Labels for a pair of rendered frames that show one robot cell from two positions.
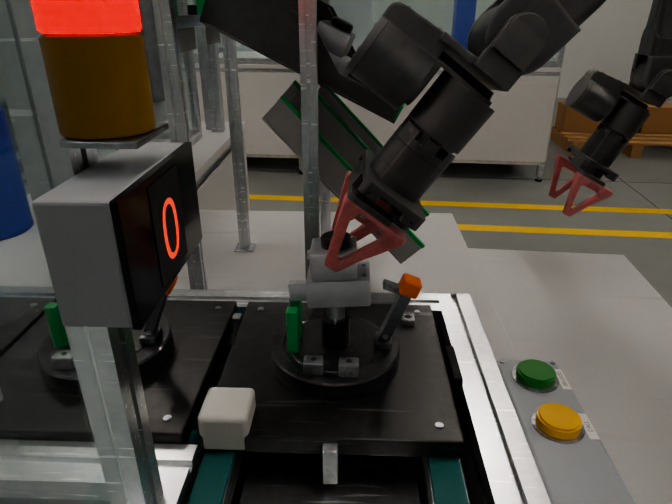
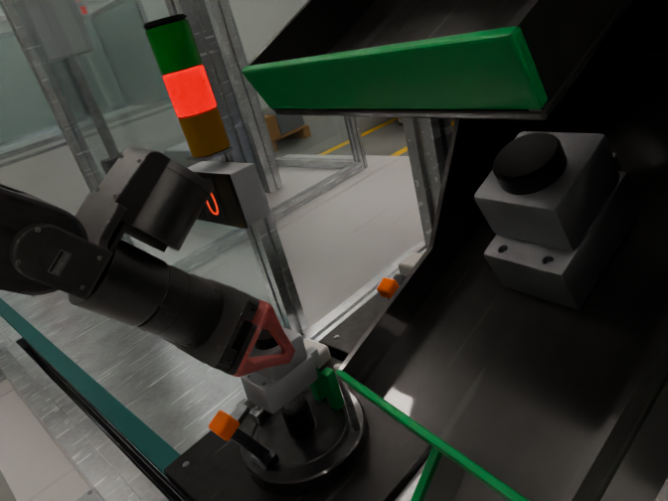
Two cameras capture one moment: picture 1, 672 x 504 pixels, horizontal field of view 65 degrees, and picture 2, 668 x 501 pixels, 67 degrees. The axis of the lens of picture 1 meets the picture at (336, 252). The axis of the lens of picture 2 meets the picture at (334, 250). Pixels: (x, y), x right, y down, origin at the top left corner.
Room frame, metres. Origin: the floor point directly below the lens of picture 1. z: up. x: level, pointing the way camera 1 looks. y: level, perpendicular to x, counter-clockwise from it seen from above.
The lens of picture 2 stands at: (0.85, -0.22, 1.38)
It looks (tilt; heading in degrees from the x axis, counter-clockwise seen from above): 25 degrees down; 138
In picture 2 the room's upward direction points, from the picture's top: 15 degrees counter-clockwise
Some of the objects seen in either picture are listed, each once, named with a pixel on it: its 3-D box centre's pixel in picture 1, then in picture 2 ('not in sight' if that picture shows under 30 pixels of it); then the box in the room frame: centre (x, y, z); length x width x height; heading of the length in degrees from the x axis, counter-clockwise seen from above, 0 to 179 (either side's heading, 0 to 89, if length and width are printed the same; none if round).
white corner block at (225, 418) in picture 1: (227, 418); (309, 361); (0.38, 0.10, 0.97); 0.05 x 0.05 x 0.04; 88
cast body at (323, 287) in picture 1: (328, 267); (282, 356); (0.48, 0.01, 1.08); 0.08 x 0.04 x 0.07; 88
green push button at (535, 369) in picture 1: (535, 377); not in sight; (0.45, -0.21, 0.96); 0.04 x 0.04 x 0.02
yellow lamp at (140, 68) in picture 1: (100, 83); (205, 131); (0.29, 0.13, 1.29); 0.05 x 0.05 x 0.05
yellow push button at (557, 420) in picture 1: (557, 423); not in sight; (0.38, -0.21, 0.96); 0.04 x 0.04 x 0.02
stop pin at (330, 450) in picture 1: (330, 463); not in sight; (0.35, 0.01, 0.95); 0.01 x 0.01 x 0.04; 88
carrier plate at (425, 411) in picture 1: (335, 364); (308, 445); (0.48, 0.00, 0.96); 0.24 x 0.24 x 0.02; 88
